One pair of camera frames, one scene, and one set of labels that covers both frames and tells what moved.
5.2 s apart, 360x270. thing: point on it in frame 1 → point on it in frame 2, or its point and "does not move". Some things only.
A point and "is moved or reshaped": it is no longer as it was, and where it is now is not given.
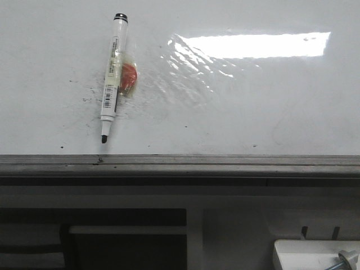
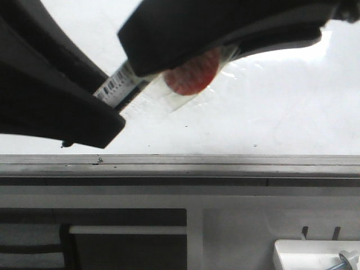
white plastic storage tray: x=311 y=254 does not move
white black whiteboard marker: x=117 y=45 is moved or reshaped
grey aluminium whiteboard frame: x=179 y=170 does not move
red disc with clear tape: x=128 y=77 → x=181 y=85
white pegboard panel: x=237 y=232 does not move
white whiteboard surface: x=214 y=77 does not move
